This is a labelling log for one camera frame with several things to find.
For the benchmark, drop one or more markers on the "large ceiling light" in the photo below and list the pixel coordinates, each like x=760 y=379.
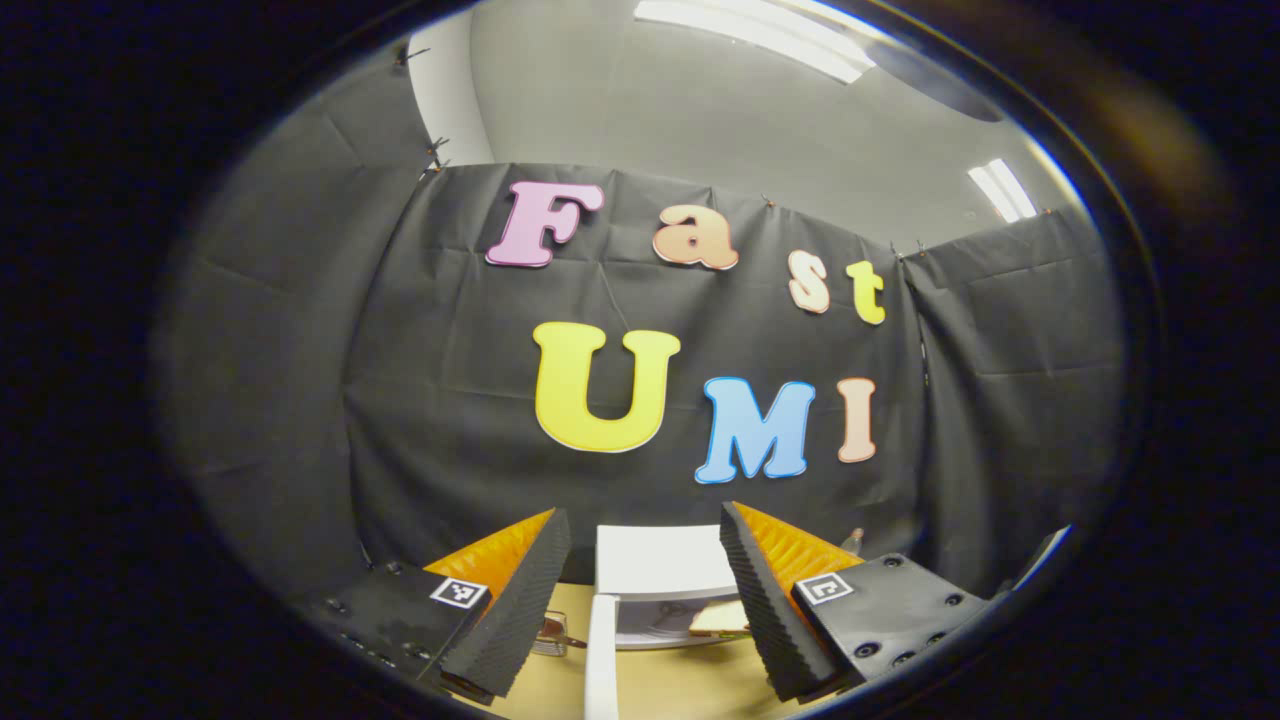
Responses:
x=760 y=35

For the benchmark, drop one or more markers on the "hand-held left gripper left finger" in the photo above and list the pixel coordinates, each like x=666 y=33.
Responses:
x=520 y=610

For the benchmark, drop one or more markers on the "small ceiling light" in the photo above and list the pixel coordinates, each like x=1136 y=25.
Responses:
x=1002 y=190

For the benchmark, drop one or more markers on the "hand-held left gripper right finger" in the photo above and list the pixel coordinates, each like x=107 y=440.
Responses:
x=765 y=610

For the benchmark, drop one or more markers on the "black backdrop cloth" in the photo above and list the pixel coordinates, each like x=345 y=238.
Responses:
x=450 y=350

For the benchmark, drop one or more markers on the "lettuce sandwich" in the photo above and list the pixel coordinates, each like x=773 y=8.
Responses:
x=720 y=618

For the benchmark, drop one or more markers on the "white microwave oven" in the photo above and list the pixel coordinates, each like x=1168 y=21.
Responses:
x=660 y=560

